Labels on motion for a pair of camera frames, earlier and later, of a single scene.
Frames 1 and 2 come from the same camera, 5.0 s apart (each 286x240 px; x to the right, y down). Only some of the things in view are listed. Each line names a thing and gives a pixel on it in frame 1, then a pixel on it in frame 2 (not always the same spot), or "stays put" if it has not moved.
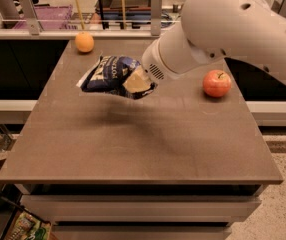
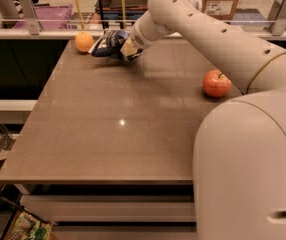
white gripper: [152, 63] to [139, 39]
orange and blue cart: [137, 3] stays put
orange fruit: [84, 42] stays put
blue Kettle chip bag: [108, 75] to [109, 43]
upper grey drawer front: [137, 207] stays put
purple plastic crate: [51, 17] stays put
